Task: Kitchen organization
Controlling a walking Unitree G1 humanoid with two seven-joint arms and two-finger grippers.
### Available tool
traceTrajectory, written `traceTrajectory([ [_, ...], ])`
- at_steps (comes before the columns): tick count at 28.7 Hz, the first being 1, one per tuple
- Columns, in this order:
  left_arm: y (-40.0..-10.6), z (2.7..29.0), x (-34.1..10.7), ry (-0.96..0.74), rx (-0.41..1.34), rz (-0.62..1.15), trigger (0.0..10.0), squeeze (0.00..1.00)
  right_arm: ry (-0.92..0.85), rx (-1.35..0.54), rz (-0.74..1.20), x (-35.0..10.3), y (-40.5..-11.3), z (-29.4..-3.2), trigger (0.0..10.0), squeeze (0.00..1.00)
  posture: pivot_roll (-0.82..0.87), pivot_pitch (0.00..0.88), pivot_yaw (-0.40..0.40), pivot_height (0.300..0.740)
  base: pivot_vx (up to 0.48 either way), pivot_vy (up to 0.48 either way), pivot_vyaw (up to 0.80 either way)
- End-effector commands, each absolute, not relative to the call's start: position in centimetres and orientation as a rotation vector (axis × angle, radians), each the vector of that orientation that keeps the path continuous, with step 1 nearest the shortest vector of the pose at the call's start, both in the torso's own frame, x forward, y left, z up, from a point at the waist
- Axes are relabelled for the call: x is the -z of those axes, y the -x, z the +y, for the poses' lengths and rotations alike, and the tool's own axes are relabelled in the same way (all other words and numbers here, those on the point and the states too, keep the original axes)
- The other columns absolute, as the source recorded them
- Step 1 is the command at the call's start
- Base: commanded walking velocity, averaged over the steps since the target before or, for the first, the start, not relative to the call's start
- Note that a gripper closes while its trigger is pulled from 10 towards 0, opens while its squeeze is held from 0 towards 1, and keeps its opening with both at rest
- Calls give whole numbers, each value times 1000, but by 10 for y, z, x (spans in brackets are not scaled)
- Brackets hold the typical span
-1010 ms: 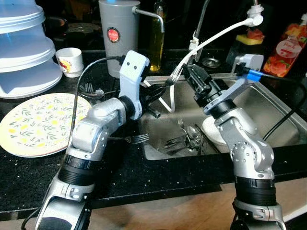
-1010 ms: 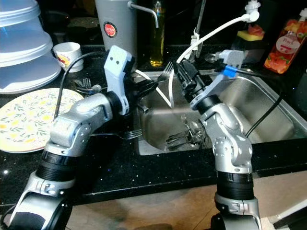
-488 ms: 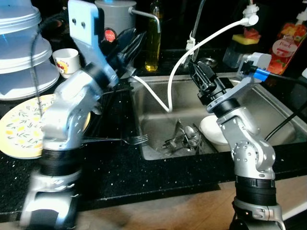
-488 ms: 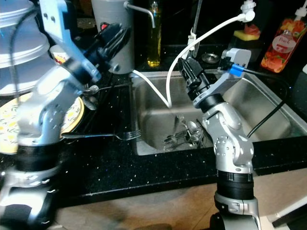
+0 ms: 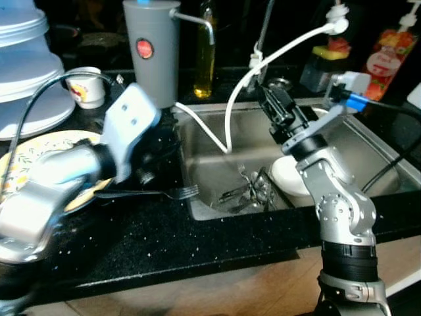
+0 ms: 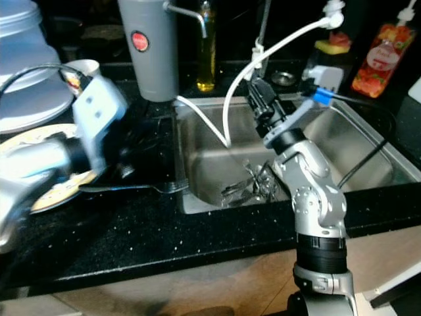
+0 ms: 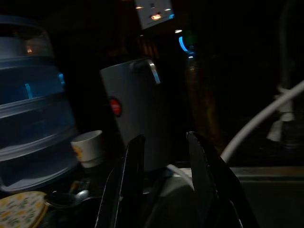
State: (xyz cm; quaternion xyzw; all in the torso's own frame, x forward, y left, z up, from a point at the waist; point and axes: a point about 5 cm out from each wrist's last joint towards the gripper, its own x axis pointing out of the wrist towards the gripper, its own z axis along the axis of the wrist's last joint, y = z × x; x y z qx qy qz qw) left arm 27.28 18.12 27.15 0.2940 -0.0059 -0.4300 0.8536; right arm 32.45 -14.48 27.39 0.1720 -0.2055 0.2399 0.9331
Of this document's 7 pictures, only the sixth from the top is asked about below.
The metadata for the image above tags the white tie on faucet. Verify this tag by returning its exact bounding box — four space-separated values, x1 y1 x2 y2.
250 41 268 66

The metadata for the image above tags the steel fork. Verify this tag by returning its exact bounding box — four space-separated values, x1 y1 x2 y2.
81 180 189 196

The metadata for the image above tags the yellow oil glass bottle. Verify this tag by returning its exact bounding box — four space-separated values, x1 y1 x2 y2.
195 0 217 93

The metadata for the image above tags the stainless steel sink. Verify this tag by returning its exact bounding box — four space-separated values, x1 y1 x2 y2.
171 94 421 215

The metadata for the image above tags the dark metal faucet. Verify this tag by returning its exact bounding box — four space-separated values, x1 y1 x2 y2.
255 0 272 61

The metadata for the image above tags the dark pump bottle fruit label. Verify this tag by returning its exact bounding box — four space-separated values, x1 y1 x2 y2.
301 0 354 88

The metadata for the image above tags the steel cutlery pile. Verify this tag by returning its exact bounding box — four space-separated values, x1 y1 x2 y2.
219 161 282 209

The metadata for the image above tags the grey canister dispenser red label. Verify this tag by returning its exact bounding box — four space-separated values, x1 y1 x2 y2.
117 0 205 103

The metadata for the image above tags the white Hello Kitty cup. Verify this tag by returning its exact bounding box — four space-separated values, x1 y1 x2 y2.
62 59 101 97

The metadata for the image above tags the lemon pattern plate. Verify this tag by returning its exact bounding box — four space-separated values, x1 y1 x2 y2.
0 123 101 213

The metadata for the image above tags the red fruit label soap bottle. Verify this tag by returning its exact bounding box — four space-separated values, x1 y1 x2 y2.
350 0 400 100

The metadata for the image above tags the pale blue plate stack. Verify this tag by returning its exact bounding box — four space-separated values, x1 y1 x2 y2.
0 0 84 136

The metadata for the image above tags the small metal ring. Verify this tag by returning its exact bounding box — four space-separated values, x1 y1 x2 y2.
272 72 297 86

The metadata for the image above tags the white flexible hose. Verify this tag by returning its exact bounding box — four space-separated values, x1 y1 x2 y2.
176 12 347 149

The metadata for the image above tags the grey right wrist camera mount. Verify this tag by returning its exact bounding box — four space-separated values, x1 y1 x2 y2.
263 64 344 150

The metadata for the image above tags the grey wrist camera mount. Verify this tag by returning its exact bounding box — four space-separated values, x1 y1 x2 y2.
263 64 344 150
71 72 130 176

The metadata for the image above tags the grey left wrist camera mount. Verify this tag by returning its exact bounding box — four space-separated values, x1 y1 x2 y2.
71 72 130 176

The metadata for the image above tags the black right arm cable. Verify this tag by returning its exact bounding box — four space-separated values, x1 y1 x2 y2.
312 87 399 190

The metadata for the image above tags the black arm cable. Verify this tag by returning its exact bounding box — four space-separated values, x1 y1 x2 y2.
312 87 399 190
0 62 99 99

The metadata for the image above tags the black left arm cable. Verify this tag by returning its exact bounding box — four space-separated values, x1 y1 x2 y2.
0 62 99 99

